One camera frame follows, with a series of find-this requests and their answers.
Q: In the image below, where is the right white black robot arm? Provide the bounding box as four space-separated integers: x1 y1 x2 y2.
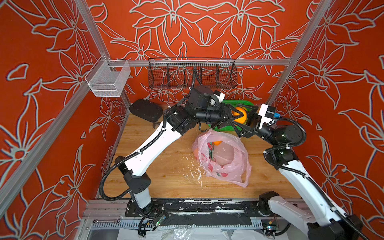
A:
234 104 367 240

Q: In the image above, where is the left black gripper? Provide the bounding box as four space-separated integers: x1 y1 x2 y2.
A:
194 102 242 127

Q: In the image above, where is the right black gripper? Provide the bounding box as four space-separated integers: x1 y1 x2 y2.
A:
231 104 283 149

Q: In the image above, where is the pink plastic bag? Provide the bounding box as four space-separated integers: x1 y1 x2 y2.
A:
192 130 252 188

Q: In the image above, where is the black oval tray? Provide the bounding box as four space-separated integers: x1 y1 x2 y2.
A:
130 99 163 123

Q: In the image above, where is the black wire wall basket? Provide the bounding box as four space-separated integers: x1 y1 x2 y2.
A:
148 57 238 90

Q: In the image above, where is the green plastic basket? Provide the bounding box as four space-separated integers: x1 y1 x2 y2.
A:
214 100 259 132

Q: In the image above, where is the red green dragon fruit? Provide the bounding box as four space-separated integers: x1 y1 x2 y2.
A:
207 142 214 161

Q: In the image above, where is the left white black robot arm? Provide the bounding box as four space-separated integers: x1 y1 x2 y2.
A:
99 85 237 209

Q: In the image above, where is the white wire wall basket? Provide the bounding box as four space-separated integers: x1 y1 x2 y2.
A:
85 56 131 97

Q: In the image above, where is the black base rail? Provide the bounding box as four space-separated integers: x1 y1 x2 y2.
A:
124 197 286 227

